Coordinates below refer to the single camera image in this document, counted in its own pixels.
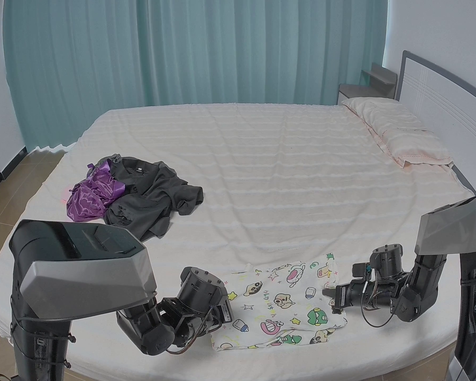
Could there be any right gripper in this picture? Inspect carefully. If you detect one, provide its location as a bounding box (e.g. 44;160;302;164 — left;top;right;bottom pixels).
322;282;369;314

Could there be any purple satin garment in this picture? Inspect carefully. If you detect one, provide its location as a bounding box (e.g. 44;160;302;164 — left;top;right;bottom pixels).
66;163;127;222

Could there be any black cable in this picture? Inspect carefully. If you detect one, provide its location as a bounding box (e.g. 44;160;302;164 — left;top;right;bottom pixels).
166;319;208;357
360;306;398;329

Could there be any bed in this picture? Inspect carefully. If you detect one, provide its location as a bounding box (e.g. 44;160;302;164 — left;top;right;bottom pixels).
0;50;476;381

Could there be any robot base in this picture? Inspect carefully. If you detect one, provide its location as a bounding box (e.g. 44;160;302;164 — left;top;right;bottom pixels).
447;360;466;381

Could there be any cream pillow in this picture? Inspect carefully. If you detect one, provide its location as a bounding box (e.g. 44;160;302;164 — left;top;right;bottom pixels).
341;96;455;168

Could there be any grey bedside table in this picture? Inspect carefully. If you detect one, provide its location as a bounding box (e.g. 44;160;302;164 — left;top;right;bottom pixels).
338;63;398;104

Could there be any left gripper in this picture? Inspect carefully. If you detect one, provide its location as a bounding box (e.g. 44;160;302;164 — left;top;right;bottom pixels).
210;292;234;330

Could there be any black shirt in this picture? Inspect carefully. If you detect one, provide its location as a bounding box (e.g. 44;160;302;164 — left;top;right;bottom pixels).
103;156;204;240

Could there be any blue-green curtain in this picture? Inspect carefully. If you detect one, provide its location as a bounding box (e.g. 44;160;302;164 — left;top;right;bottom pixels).
4;0;389;152

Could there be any white printed pyjama top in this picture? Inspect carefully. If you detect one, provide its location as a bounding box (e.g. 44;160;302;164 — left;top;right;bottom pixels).
210;252;347;350

